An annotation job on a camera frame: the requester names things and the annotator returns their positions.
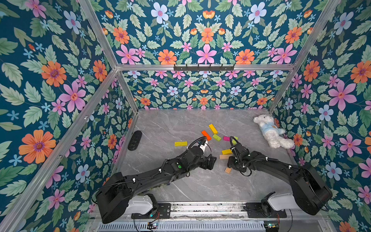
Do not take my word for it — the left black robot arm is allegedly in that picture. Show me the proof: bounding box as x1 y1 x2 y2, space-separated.
96 147 216 224

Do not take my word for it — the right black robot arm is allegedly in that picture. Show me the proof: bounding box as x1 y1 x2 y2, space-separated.
228 143 333 215

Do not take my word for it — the natural wood block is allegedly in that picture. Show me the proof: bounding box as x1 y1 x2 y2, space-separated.
225 167 232 174
219 154 231 160

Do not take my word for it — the yellow flat block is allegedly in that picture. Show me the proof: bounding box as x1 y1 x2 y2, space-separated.
174 141 188 147

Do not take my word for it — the small lime green block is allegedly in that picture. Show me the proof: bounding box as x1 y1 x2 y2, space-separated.
232 136 238 144

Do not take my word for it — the long orange block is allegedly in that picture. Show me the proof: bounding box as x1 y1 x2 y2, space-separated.
202 130 212 141

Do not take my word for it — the lime green square block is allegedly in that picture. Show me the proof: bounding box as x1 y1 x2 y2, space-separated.
213 134 222 142

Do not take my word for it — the yellow block at back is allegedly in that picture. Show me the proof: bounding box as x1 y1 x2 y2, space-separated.
209 124 218 134

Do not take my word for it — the white teddy bear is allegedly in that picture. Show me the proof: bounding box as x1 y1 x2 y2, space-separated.
253 114 295 149

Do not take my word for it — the black oval case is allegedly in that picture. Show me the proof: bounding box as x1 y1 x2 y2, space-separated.
127 130 143 151

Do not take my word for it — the metal base rail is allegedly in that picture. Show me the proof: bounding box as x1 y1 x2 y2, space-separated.
89 200 325 221

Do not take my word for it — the black hook rail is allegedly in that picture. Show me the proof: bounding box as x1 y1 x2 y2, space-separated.
173 64 235 72

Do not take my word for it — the horizontal aluminium frame bar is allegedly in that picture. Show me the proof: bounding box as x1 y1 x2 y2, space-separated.
116 64 294 72

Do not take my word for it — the aluminium frame post back right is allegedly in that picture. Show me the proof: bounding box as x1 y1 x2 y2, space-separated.
269 0 341 115

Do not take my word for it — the aluminium frame post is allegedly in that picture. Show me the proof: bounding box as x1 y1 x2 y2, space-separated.
269 0 341 115
79 0 138 116

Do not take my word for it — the aluminium frame post back left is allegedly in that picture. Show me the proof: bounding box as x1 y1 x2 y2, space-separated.
79 0 138 116

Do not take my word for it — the left aluminium frame bar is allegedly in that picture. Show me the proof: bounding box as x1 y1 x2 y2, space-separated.
1 68 118 232

